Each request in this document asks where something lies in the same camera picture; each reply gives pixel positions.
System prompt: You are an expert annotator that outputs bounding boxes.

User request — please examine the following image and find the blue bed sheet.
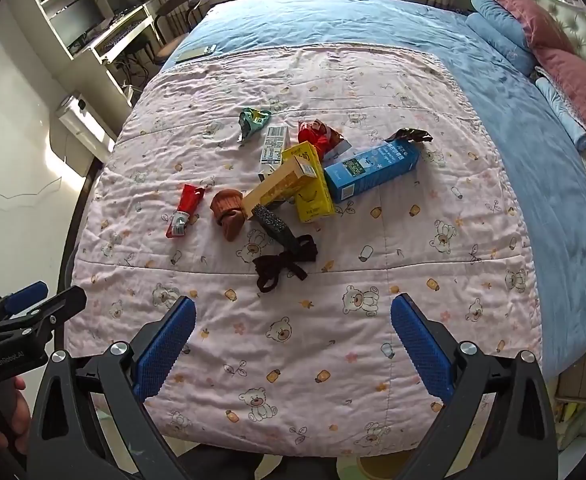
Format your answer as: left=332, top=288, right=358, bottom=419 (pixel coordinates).
left=165, top=0, right=586, bottom=381

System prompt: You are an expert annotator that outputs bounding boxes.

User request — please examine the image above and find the dark brown crumpled wrapper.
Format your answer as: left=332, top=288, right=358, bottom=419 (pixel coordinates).
left=384, top=128, right=434, bottom=145

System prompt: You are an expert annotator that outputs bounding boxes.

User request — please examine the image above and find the green crumpled snack wrapper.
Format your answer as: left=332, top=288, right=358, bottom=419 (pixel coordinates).
left=237, top=107, right=273, bottom=147

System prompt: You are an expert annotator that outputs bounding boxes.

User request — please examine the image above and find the patterned floor mat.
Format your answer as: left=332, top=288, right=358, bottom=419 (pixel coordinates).
left=335, top=452, right=415, bottom=480

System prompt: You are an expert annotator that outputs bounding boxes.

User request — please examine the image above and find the red crumpled snack wrapper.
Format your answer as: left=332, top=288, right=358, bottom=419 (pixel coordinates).
left=297, top=119, right=351, bottom=161

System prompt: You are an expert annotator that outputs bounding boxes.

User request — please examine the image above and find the red snack packet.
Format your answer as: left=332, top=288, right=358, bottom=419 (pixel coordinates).
left=165, top=183, right=207, bottom=239

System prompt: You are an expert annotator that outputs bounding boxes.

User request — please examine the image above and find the pink bear print quilt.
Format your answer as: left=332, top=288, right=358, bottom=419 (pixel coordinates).
left=65, top=42, right=544, bottom=461

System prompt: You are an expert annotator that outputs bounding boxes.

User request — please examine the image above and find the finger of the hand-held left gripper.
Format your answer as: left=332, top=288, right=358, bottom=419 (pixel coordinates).
left=0, top=281, right=50, bottom=322
left=0, top=286, right=88, bottom=342

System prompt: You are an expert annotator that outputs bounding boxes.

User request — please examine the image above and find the black ribbon bow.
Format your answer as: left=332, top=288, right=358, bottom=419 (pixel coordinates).
left=252, top=234, right=320, bottom=292

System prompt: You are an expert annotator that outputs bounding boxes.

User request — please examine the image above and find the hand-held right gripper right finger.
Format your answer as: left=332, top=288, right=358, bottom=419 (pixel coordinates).
left=390, top=293, right=560, bottom=480

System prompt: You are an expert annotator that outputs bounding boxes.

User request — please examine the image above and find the black keyboard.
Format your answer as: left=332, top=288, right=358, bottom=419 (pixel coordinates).
left=94, top=17, right=146, bottom=56

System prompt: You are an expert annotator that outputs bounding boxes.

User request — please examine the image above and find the yellow drink carton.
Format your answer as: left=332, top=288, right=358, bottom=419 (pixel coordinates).
left=281, top=142, right=335, bottom=223

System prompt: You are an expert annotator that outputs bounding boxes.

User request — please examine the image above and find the person's left hand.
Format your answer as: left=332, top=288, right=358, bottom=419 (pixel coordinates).
left=0, top=376, right=32, bottom=457

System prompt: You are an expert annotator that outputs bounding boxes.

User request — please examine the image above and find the smartphone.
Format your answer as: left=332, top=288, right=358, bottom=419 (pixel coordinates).
left=175, top=44, right=217, bottom=64

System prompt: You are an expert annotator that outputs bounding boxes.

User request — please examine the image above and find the blue striped pillow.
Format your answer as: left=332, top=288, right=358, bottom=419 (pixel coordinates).
left=536, top=77, right=586, bottom=153

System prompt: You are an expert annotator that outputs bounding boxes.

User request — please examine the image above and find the white drink carton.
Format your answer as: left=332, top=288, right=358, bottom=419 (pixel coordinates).
left=259, top=126, right=289, bottom=167

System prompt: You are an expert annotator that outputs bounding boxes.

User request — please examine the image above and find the white air purifier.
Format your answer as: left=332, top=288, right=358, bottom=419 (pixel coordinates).
left=55, top=91, right=116, bottom=161

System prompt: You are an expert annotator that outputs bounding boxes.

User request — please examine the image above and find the pink pillow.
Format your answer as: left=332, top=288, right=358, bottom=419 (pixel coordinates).
left=476, top=0, right=574, bottom=56
left=533, top=47, right=586, bottom=158

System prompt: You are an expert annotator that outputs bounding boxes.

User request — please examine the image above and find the orange brown sock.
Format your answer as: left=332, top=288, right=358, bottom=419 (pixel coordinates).
left=209, top=188, right=248, bottom=242

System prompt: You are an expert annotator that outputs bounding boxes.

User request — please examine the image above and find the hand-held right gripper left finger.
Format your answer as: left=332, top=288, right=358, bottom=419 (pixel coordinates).
left=25, top=295, right=197, bottom=480

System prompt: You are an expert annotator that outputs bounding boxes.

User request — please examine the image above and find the white desk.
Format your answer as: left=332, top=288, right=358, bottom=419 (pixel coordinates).
left=68, top=2, right=160, bottom=106

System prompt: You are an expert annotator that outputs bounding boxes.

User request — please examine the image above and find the orange cardboard box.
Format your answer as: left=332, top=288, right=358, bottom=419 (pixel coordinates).
left=242, top=154, right=319, bottom=221

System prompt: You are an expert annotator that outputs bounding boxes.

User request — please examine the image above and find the black computer monitor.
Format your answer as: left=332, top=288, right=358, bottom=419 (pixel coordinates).
left=50, top=0, right=108, bottom=48

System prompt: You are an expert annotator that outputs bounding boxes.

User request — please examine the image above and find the blue cardboard box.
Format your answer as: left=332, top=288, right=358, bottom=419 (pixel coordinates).
left=323, top=140, right=420, bottom=204

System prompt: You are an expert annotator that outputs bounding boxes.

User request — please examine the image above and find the black bed frame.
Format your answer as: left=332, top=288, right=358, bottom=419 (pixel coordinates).
left=58, top=157, right=104, bottom=306

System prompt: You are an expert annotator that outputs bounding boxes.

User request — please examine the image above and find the white bookshelf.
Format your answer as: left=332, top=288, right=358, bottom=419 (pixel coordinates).
left=25, top=0, right=149, bottom=61

